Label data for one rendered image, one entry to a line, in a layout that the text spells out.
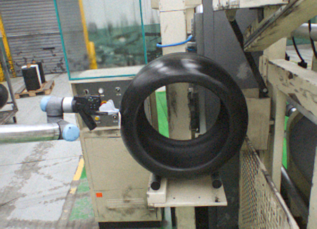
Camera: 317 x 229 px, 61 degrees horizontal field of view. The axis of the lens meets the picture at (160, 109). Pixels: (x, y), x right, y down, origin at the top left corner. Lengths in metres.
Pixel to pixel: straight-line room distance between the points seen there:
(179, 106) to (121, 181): 0.90
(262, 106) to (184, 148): 0.47
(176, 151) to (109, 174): 0.80
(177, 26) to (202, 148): 0.65
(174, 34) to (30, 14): 9.34
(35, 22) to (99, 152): 8.75
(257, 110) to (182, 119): 0.40
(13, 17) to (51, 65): 1.92
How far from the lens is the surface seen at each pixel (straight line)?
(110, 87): 1.93
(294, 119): 1.87
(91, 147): 2.08
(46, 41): 10.50
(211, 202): 1.35
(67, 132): 1.22
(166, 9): 1.43
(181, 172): 1.26
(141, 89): 1.11
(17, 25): 10.74
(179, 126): 1.55
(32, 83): 7.43
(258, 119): 1.51
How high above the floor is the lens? 1.64
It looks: 19 degrees down
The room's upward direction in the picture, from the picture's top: 5 degrees counter-clockwise
